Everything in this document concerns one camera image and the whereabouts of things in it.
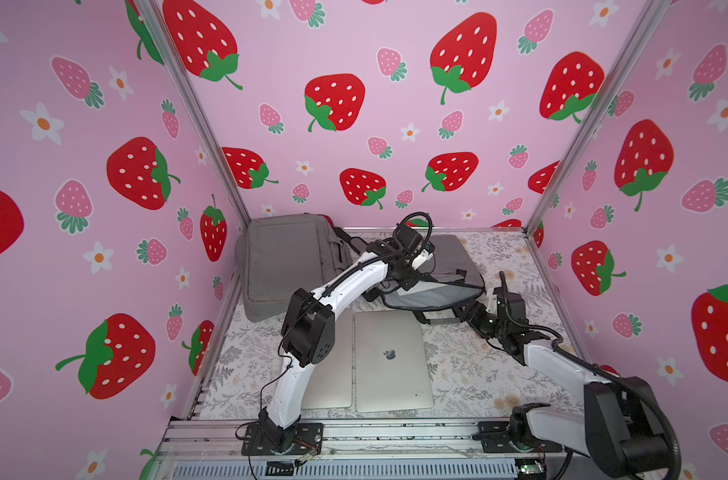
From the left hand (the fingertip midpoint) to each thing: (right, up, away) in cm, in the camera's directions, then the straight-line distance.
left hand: (415, 276), depth 91 cm
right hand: (+12, -11, -3) cm, 16 cm away
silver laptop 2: (-8, -26, -5) cm, 28 cm away
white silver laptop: (+7, -7, +10) cm, 14 cm away
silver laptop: (-26, -31, -5) cm, 41 cm away
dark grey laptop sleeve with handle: (+12, -1, +2) cm, 13 cm away
